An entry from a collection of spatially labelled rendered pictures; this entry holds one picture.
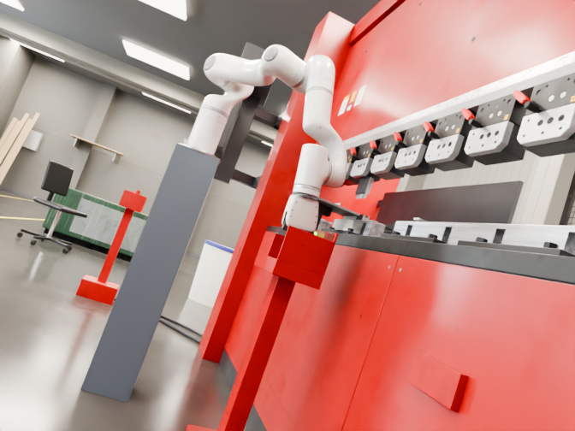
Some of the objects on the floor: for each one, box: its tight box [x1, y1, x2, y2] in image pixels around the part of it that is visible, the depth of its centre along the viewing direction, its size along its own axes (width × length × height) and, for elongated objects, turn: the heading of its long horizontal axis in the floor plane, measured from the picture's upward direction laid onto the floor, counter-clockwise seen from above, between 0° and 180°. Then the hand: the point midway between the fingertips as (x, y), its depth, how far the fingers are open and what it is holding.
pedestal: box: [75, 190, 147, 305], centre depth 325 cm, size 20×25×83 cm
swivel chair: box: [17, 160, 87, 253], centre depth 480 cm, size 56×56×87 cm
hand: (294, 245), depth 136 cm, fingers closed
